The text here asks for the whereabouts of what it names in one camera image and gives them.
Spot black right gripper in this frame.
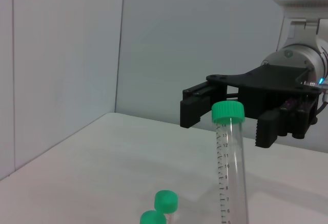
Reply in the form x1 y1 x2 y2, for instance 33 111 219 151
180 64 321 148

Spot clear test tube green cap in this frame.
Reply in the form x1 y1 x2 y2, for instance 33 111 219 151
154 190 179 224
139 210 167 224
211 100 251 224

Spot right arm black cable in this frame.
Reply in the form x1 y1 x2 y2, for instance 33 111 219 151
303 77 328 122

